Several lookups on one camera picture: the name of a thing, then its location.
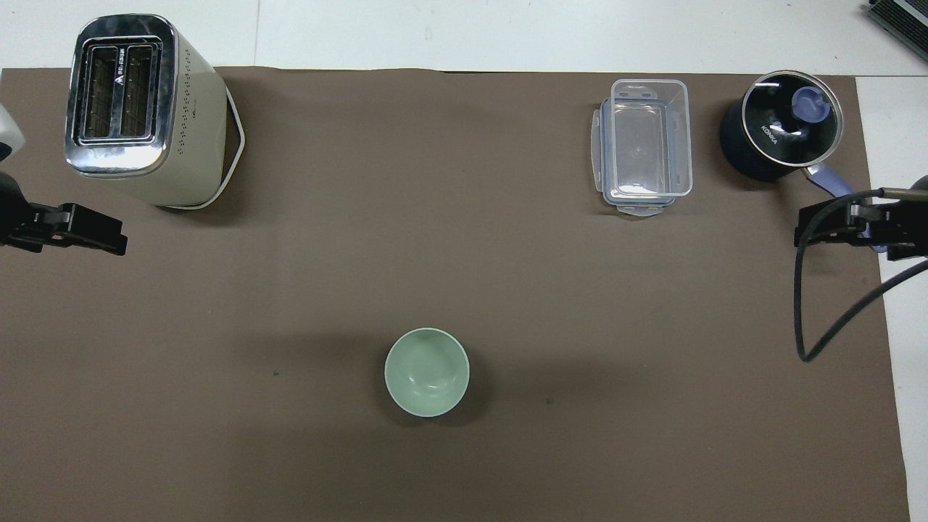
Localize clear plastic food container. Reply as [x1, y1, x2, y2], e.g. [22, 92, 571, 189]
[608, 78, 694, 201]

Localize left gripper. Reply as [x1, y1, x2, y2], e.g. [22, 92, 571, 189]
[0, 170, 43, 254]

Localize glass pot lid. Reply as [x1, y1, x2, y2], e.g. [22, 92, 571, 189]
[742, 70, 845, 168]

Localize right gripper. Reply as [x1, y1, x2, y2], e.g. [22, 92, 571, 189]
[886, 174, 928, 262]

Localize clear lid with blue seal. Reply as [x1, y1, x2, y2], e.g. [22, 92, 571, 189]
[590, 97, 679, 218]

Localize dark blue pot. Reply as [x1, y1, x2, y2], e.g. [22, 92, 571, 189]
[718, 70, 891, 254]

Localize black cable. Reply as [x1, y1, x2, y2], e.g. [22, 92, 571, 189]
[792, 187, 928, 363]

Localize green bowl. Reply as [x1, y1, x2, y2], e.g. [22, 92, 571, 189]
[384, 327, 471, 419]

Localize grey ribbed device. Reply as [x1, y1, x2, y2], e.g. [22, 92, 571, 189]
[862, 0, 928, 56]

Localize cream and chrome toaster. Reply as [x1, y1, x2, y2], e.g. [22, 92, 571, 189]
[64, 13, 247, 212]

